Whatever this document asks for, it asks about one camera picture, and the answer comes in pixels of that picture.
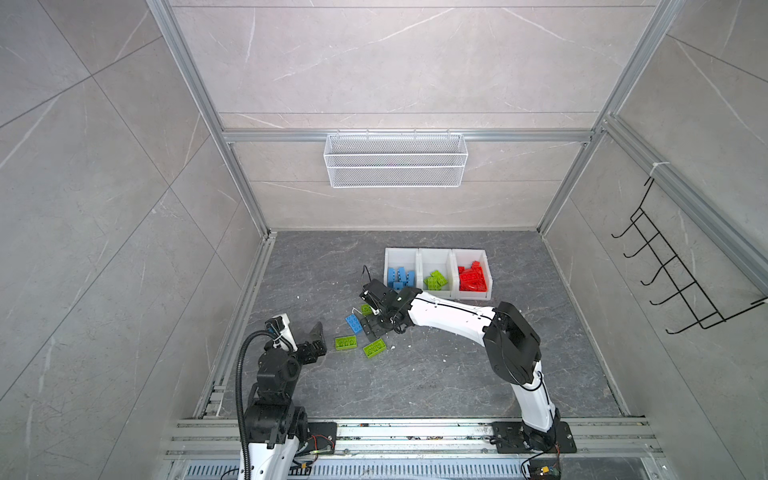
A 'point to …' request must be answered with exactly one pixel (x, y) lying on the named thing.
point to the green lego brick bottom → (375, 348)
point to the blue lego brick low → (410, 278)
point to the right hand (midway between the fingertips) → (377, 322)
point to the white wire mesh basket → (395, 160)
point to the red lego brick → (464, 278)
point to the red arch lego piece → (474, 278)
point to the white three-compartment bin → (456, 273)
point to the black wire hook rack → (689, 289)
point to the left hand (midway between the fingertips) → (303, 322)
